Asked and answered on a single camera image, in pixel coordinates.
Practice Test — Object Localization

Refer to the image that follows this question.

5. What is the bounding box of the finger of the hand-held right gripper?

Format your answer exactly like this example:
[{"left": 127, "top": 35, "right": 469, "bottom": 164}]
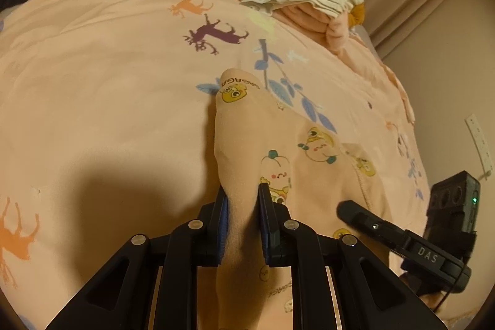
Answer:
[{"left": 337, "top": 200, "right": 407, "bottom": 251}]

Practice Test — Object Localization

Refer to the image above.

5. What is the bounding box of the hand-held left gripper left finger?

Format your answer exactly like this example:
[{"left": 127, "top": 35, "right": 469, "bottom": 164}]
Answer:
[{"left": 45, "top": 185, "right": 230, "bottom": 330}]

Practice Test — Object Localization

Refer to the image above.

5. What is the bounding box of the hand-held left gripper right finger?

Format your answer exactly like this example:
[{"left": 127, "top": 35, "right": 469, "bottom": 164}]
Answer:
[{"left": 258, "top": 183, "right": 449, "bottom": 330}]

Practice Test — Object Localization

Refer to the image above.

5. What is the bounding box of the pink cartoon print garment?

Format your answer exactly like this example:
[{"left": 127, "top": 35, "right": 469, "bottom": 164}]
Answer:
[{"left": 211, "top": 68, "right": 411, "bottom": 330}]

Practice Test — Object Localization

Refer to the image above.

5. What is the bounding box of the white power strip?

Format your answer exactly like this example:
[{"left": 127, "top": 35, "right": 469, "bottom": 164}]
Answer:
[{"left": 466, "top": 114, "right": 493, "bottom": 169}]

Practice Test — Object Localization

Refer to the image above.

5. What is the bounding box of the pink deer print blanket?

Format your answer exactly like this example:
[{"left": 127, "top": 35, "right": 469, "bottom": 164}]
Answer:
[{"left": 0, "top": 0, "right": 432, "bottom": 330}]

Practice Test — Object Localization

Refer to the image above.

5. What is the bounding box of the pink folded garment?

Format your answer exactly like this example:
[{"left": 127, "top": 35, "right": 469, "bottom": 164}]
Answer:
[{"left": 278, "top": 3, "right": 356, "bottom": 52}]

